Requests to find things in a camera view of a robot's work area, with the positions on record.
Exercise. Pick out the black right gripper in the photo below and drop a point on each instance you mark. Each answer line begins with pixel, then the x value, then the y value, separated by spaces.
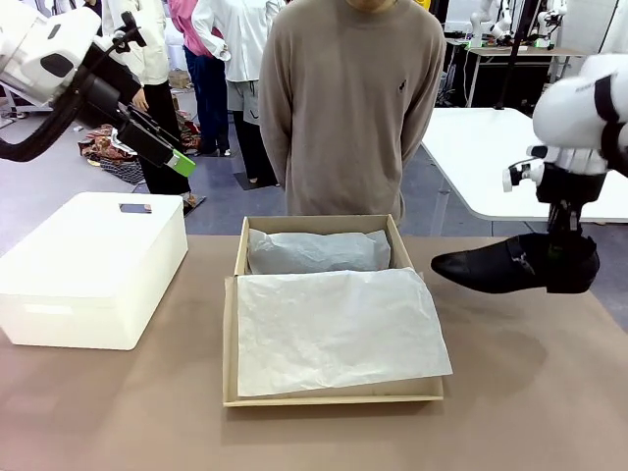
pixel 569 186

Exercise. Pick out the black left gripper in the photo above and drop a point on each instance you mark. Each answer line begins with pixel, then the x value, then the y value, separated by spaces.
pixel 147 142

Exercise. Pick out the black leather buckle shoe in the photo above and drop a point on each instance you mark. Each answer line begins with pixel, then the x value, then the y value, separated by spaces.
pixel 490 270

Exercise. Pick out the white tissue paper sheet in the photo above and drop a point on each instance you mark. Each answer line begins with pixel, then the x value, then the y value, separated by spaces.
pixel 338 329

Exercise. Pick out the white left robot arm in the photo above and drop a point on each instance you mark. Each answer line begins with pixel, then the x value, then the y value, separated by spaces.
pixel 44 44

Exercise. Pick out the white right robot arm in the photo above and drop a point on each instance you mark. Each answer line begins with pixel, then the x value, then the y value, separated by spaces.
pixel 564 113

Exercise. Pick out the small white background robot arm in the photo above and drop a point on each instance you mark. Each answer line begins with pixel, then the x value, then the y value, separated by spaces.
pixel 503 24
pixel 477 24
pixel 549 24

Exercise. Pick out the cardboard shoe box base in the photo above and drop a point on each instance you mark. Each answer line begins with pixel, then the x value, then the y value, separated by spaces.
pixel 240 245

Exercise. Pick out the white plastic storage box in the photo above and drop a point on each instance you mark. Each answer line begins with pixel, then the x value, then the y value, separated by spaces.
pixel 88 275

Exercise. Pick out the person pink shirt navy trousers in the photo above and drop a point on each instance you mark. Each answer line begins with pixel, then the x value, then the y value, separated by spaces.
pixel 206 98

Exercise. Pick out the patterned fabric pile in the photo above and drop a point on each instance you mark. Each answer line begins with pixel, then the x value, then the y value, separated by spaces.
pixel 105 147

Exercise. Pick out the person white coat black trousers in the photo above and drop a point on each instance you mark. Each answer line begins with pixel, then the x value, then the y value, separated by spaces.
pixel 157 59

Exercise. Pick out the white table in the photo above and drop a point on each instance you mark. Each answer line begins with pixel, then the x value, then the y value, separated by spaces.
pixel 481 157

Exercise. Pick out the mannequin white shirt grey shorts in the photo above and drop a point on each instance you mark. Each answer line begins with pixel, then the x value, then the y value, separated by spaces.
pixel 243 49

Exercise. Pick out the person in beige sweater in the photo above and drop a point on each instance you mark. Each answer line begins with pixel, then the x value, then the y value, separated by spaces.
pixel 343 122

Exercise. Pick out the black vertical pole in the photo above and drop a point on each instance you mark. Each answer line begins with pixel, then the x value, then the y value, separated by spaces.
pixel 510 64

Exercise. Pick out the background work table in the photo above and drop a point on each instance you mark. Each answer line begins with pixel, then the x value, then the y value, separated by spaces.
pixel 515 51

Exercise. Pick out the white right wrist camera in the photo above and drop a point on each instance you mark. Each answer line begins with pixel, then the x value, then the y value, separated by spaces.
pixel 520 174

